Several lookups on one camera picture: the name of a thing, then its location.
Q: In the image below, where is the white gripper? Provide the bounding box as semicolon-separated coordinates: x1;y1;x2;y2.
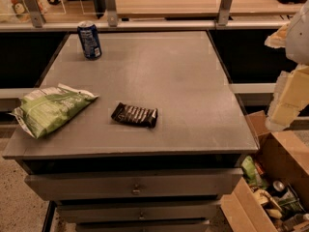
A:
265;0;309;131

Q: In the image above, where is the blue pepsi can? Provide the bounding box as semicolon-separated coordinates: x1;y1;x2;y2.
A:
77;21;101;60

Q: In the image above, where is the black rxbar chocolate bar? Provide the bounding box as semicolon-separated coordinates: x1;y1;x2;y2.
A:
111;102;157;129

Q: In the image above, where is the cardboard box of snacks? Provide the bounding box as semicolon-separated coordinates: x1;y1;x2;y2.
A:
222;111;309;232

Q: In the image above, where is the top grey drawer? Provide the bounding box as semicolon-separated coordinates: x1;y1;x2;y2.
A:
25;168;242;200

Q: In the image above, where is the grey drawer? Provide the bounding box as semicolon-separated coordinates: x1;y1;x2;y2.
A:
25;168;242;200
76;219;210;232
57;200;220;223

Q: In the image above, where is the middle grey drawer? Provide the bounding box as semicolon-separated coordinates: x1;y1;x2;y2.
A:
57;200;220;223

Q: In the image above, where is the bottom grey drawer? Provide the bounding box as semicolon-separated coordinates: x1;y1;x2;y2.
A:
76;219;210;232

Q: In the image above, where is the green chip bag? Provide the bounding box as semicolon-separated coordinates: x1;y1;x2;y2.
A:
11;84;98;139

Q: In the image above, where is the metal glass railing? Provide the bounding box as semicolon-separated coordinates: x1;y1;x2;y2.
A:
0;0;302;31

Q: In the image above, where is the orange snack bag behind glass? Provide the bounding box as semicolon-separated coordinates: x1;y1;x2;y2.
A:
0;0;48;23

